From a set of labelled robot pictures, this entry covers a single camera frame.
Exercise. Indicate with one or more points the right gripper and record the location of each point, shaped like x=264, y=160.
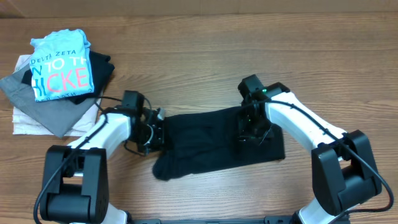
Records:
x=245, y=134

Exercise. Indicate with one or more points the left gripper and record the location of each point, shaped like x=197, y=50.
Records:
x=159, y=141

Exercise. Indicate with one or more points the black t-shirt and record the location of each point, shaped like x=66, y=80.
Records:
x=206, y=142

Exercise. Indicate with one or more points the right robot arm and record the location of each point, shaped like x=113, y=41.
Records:
x=343, y=165

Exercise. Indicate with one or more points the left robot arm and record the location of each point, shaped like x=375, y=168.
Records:
x=75, y=186

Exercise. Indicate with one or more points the black folded shirt in stack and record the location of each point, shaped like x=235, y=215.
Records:
x=101, y=70

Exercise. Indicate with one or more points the grey folded shirt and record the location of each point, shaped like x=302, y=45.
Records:
x=46, y=113

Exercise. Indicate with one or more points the light blue printed folded shirt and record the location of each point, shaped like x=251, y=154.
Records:
x=61, y=40

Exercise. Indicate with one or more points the white folded cloth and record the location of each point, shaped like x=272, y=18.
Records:
x=84, y=124

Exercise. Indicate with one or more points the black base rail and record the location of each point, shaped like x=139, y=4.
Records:
x=211, y=221

